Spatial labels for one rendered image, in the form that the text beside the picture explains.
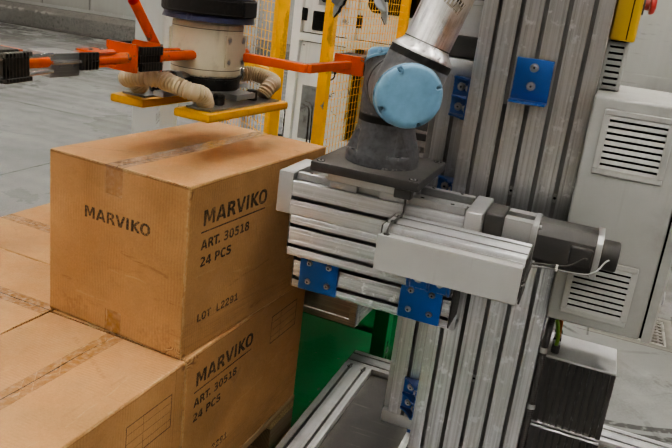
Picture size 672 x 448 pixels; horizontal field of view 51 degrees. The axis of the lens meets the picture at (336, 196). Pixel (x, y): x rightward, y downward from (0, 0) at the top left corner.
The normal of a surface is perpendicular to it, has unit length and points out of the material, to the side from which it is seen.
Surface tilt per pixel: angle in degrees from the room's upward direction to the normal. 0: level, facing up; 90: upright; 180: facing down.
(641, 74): 90
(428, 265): 90
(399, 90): 97
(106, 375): 0
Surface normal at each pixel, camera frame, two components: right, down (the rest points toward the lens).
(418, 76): 0.02, 0.40
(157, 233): -0.45, 0.20
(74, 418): 0.12, -0.95
